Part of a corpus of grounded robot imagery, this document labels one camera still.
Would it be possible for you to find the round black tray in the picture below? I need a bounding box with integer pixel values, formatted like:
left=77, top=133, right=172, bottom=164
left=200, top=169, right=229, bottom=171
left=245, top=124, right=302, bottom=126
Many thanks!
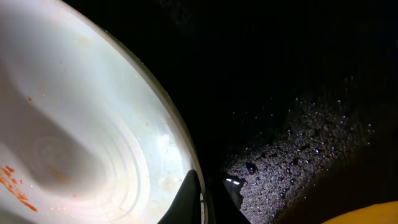
left=70, top=1, right=397, bottom=223

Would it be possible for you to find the green plate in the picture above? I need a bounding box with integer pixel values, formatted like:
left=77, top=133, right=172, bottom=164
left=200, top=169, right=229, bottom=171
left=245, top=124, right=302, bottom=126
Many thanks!
left=1, top=1, right=208, bottom=223

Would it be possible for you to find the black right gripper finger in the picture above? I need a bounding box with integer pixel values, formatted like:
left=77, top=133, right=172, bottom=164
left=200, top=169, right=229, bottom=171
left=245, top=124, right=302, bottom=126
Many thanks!
left=158, top=170, right=201, bottom=224

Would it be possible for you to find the yellow plate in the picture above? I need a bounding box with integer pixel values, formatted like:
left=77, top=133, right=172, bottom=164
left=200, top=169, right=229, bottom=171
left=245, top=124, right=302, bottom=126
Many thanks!
left=323, top=201, right=398, bottom=224

